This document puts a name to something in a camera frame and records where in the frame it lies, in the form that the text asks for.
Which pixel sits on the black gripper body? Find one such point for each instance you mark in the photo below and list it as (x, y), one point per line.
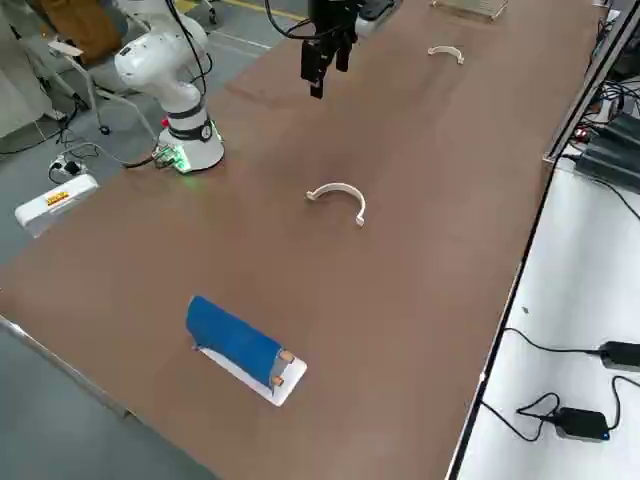
(332, 17)

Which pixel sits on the small white PVC pipe clamp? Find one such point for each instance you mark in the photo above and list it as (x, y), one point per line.
(445, 48)

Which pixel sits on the large white PVC pipe clamp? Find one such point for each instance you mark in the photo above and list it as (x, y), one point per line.
(337, 186)

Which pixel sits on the grey chair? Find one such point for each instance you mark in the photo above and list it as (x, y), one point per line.
(105, 77)

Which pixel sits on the brown jacket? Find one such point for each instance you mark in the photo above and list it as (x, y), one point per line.
(85, 30)

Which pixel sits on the white power strip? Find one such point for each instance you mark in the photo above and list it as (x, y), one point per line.
(67, 166)

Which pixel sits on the blue rolled cloth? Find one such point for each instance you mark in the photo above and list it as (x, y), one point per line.
(230, 335)

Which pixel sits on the black equipment box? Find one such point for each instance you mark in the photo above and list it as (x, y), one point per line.
(610, 165)
(625, 131)

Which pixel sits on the white box yellow label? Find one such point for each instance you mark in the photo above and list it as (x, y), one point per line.
(55, 205)

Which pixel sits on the black power adapter blue light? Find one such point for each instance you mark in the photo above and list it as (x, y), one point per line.
(582, 424)

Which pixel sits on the aluminium frame post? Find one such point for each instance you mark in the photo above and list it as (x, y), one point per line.
(580, 100)

